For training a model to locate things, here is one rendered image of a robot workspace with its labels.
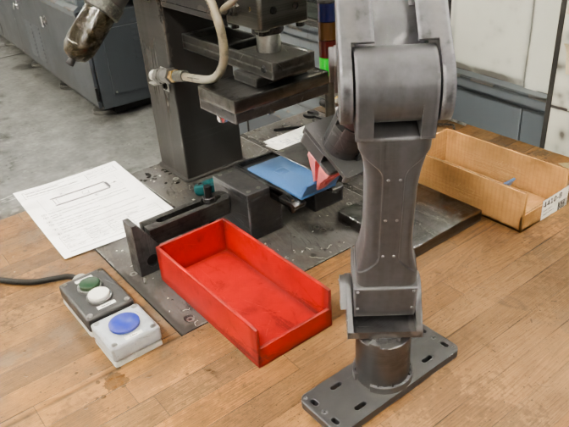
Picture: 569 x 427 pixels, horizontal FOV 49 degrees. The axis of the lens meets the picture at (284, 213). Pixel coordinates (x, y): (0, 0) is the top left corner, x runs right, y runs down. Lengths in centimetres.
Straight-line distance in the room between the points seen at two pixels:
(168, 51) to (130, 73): 306
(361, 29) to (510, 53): 96
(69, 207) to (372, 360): 70
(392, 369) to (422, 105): 33
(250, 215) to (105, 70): 321
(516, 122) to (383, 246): 88
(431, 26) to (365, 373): 39
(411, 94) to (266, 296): 47
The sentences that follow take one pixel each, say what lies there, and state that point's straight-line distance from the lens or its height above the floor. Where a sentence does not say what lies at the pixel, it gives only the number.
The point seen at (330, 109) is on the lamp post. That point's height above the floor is 98.
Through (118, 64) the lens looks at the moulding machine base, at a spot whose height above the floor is 34.
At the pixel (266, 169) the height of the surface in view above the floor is 99.
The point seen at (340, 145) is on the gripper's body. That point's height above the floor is 110.
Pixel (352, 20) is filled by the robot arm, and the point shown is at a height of 133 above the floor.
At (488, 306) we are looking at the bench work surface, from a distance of 90.
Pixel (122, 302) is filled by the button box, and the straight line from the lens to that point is 89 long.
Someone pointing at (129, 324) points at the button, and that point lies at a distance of 84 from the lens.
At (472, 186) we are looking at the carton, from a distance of 109.
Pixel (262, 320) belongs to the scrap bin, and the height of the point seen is 91.
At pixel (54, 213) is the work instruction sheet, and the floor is 90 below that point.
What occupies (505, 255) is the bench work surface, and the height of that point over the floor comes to 90.
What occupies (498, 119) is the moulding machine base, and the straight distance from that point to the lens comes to 149.
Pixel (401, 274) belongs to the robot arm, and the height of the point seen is 107.
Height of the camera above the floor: 145
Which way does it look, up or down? 30 degrees down
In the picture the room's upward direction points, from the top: 4 degrees counter-clockwise
